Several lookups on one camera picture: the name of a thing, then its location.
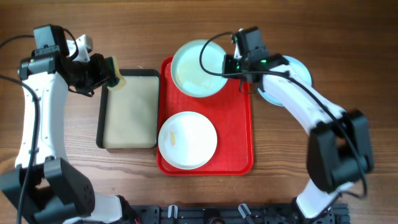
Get light blue plate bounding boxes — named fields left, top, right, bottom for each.
left=257, top=55, right=313, bottom=107

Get red plastic tray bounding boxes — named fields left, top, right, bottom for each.
left=157, top=56, right=254, bottom=176

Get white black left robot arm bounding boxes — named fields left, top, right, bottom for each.
left=1, top=24, right=141, bottom=223

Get green yellow sponge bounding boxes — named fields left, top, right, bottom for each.
left=105, top=56, right=126, bottom=91

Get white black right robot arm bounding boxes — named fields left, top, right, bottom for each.
left=222, top=27, right=374, bottom=222

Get light green plate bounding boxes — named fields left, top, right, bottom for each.
left=171, top=40, right=227, bottom=98

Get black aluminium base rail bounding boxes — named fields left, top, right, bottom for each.
left=132, top=203, right=351, bottom=224

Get white plate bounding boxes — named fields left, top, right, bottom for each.
left=158, top=111, right=218, bottom=170

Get black tray with soapy water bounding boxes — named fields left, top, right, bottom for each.
left=96, top=69, right=161, bottom=150

